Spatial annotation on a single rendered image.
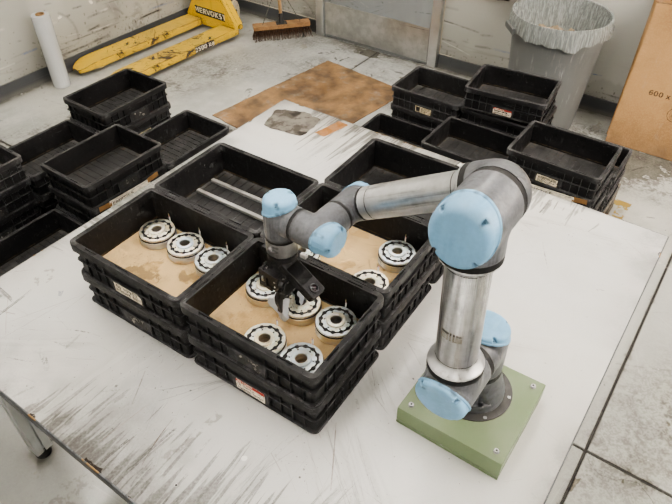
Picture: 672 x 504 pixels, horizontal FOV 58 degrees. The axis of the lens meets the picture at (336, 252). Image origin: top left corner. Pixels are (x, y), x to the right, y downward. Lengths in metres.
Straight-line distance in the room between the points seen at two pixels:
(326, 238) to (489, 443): 0.59
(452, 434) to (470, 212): 0.64
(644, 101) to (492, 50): 1.08
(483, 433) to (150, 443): 0.77
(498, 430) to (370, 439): 0.29
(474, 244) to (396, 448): 0.66
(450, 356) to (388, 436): 0.37
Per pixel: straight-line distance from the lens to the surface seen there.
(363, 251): 1.73
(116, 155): 2.92
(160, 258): 1.78
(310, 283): 1.42
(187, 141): 3.15
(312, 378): 1.31
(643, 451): 2.54
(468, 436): 1.46
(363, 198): 1.30
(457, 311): 1.12
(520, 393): 1.56
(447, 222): 0.99
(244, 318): 1.57
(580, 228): 2.17
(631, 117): 4.08
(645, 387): 2.72
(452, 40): 4.63
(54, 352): 1.81
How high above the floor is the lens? 1.98
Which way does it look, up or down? 42 degrees down
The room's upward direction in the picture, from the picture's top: straight up
